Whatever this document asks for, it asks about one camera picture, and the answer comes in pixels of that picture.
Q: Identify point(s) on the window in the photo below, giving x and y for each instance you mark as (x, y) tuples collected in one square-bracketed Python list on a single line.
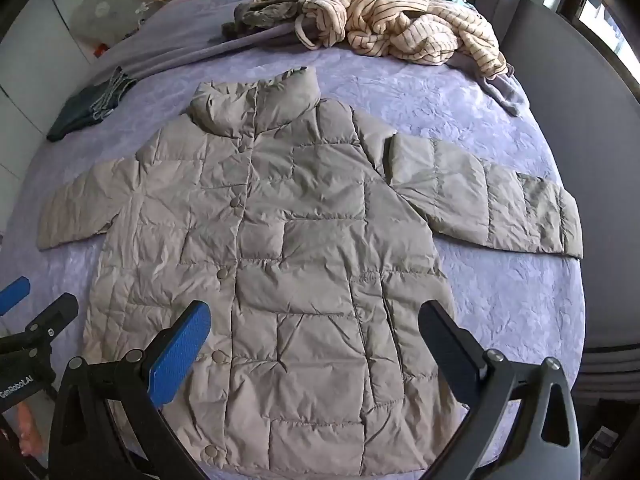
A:
[(605, 15)]

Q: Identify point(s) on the person's left hand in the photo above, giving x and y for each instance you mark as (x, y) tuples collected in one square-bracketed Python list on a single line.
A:
[(29, 427)]

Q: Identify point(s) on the cream striped garment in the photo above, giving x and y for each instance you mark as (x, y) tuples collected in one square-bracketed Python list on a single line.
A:
[(400, 30)]

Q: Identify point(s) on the brown fleece garment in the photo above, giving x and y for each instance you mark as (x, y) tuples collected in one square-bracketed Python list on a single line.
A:
[(270, 15)]

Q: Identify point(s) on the grey cloth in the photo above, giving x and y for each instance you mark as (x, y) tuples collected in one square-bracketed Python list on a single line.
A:
[(505, 92)]

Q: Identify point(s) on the white fan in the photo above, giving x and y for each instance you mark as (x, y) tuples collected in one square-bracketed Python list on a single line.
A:
[(102, 10)]

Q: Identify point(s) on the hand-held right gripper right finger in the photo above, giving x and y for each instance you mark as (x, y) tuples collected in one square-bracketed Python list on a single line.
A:
[(452, 360)]

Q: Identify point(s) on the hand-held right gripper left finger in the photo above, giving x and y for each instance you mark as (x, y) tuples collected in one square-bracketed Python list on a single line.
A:
[(179, 357)]

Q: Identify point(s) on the white cabinet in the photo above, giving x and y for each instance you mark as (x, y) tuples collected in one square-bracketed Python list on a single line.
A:
[(30, 60)]

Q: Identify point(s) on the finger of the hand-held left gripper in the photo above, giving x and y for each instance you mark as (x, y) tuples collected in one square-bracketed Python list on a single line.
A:
[(12, 296), (50, 317)]

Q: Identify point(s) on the lilac bedspread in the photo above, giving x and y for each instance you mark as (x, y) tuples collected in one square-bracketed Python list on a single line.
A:
[(500, 300)]

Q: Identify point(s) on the grey blanket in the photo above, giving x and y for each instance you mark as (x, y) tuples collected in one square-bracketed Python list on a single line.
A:
[(200, 25)]

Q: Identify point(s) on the small orange object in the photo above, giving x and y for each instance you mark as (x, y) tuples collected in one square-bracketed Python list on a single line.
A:
[(100, 49)]

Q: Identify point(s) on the dark teal folded garment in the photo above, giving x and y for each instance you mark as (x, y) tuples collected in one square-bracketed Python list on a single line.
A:
[(80, 110)]

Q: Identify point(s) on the beige puffer jacket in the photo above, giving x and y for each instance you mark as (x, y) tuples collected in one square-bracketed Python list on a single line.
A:
[(300, 235)]

